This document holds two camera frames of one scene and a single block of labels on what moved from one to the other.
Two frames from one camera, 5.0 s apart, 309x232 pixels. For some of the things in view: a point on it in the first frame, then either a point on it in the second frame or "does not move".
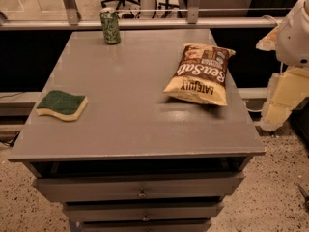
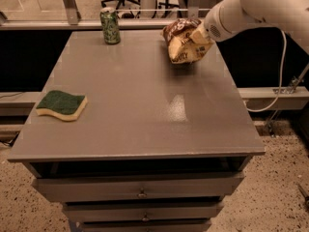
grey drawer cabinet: x=162 y=143 does not move
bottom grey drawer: x=144 y=225 does not move
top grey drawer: x=135 y=187 does not move
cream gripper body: x=294 y=43 to x=214 y=25
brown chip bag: x=200 y=74 to x=182 y=47
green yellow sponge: x=62 y=105 does not move
